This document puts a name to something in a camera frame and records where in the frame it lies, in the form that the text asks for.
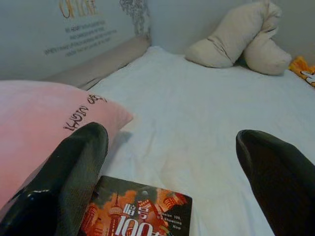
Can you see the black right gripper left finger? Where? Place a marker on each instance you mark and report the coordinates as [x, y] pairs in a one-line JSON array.
[[56, 184]]

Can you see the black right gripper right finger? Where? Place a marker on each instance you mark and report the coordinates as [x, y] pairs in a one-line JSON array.
[[283, 191]]

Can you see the dark book red city cover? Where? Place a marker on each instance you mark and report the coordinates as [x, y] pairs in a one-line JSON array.
[[137, 211]]

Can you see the pink plush pillow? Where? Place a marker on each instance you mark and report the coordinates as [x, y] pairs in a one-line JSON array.
[[37, 123]]

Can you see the white quilted mattress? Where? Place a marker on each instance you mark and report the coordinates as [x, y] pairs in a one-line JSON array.
[[197, 110]]

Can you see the yellow cartoon print blanket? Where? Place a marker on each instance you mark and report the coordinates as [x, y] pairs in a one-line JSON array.
[[304, 68]]

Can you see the grey headboard with gold lettering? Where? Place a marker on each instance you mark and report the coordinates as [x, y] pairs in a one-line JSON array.
[[61, 37]]

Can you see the cream pillow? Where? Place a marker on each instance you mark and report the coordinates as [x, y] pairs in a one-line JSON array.
[[236, 39]]

